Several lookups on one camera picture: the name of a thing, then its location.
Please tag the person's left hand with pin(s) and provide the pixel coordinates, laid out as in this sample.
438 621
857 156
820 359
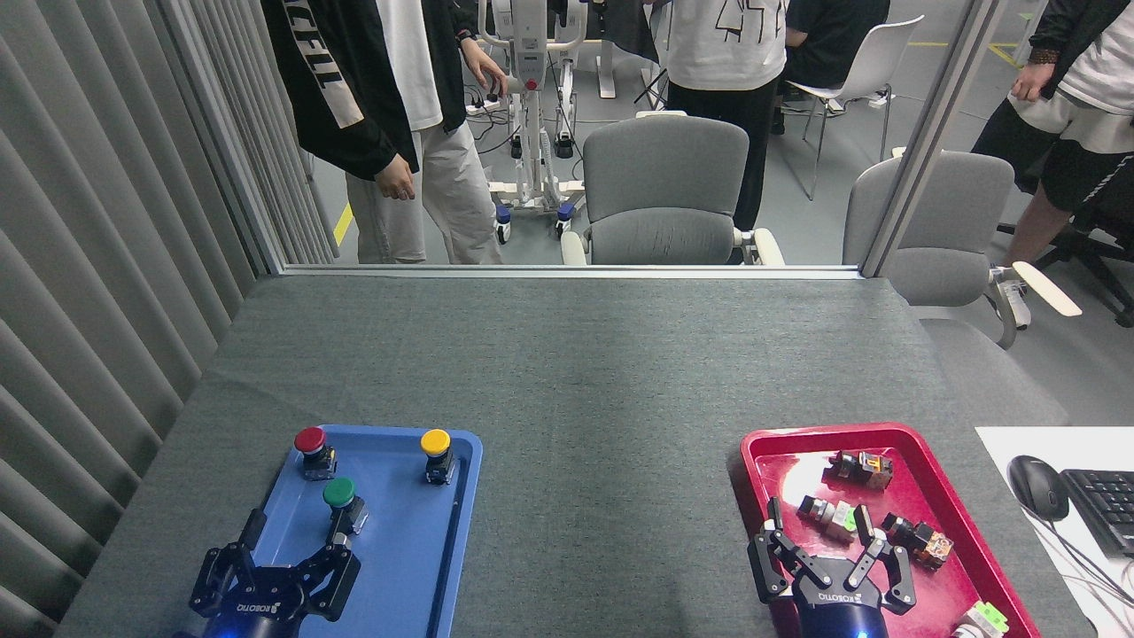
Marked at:
485 69

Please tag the green push button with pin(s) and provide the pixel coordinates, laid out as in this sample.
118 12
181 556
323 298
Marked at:
338 493

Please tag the grey office chair white armrests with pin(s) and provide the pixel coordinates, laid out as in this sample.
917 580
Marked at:
664 177
948 213

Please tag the person's hand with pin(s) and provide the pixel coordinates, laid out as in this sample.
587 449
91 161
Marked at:
1032 82

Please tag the grey vertical blind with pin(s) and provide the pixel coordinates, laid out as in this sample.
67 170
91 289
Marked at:
89 266

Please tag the black computer mouse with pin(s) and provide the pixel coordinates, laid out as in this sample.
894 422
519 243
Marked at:
1038 487

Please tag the red push button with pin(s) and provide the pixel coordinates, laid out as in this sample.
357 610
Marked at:
310 439

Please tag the white plastic chair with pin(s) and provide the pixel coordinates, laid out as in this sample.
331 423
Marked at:
873 62

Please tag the red plastic tray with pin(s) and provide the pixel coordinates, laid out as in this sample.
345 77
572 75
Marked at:
939 594

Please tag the grey switch with green cap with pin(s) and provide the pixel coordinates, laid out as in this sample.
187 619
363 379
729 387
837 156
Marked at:
828 516

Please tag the black switch with orange face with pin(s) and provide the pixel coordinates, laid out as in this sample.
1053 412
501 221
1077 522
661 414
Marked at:
864 470

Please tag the silver post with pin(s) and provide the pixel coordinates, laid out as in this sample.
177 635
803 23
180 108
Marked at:
930 142
226 142

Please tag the blue plastic tray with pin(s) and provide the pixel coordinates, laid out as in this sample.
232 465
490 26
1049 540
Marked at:
399 549

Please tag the silver rail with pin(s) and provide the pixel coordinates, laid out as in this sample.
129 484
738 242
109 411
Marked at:
567 271

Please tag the person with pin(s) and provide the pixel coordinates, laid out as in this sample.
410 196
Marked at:
1072 151
833 35
718 44
354 89

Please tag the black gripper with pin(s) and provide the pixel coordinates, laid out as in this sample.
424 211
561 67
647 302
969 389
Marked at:
837 611
257 611

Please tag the black switch with brown block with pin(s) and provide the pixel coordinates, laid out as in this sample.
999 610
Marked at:
921 540

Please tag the white switch with green lever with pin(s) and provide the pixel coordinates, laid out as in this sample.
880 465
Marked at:
982 620

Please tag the black keyboard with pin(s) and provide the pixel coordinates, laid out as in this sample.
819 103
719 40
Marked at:
1103 505

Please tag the white desk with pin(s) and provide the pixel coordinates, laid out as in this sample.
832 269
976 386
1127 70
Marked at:
1019 549

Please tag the white stand on wheels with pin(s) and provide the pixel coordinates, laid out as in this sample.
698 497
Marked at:
530 53

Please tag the yellow push button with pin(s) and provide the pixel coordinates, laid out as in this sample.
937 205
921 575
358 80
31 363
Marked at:
435 441

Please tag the person's right hand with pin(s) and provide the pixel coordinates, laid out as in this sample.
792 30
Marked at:
396 182

